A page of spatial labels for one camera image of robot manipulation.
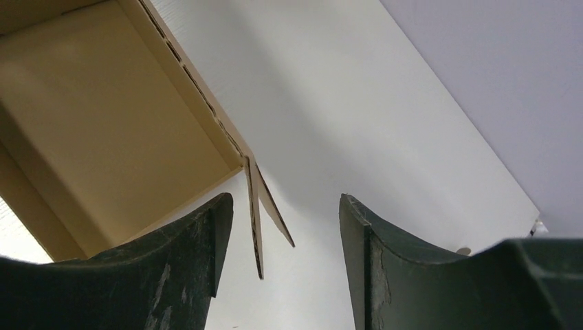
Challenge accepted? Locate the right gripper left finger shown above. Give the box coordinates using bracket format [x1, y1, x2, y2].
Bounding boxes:
[1, 192, 233, 329]

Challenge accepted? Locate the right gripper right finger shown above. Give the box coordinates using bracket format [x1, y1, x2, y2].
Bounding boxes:
[339, 194, 582, 329]

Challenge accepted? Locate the brown cardboard box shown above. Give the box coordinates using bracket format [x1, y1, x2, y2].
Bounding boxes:
[1, 1, 291, 275]

